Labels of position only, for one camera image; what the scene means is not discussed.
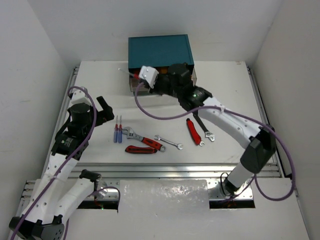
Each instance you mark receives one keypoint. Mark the red handled adjustable wrench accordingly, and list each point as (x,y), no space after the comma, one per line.
(128,131)

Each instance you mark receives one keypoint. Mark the teal drawer cabinet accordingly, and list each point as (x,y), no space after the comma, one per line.
(160,52)

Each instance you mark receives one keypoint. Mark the black handled adjustable wrench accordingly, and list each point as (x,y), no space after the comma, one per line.
(209,135)

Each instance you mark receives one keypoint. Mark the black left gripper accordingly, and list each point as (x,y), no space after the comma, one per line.
(101,114)

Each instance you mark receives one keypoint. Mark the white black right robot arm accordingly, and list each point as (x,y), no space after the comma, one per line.
(257,141)

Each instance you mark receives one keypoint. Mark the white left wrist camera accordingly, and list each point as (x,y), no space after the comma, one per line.
(79,97)

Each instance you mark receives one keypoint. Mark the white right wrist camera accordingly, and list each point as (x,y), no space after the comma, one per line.
(148,74)

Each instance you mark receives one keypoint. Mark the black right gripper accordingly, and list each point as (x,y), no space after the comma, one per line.
(155,87)

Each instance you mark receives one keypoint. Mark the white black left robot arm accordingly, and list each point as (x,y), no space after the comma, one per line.
(55,170)

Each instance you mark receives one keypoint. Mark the aluminium rail frame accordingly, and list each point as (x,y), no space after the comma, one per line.
(114,195)

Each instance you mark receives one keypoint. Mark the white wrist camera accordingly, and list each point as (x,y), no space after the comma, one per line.
(79,97)
(148,74)

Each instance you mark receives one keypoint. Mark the blue red precision screwdriver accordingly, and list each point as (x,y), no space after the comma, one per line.
(115,134)

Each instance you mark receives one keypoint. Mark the red black utility knife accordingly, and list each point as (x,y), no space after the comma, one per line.
(140,150)

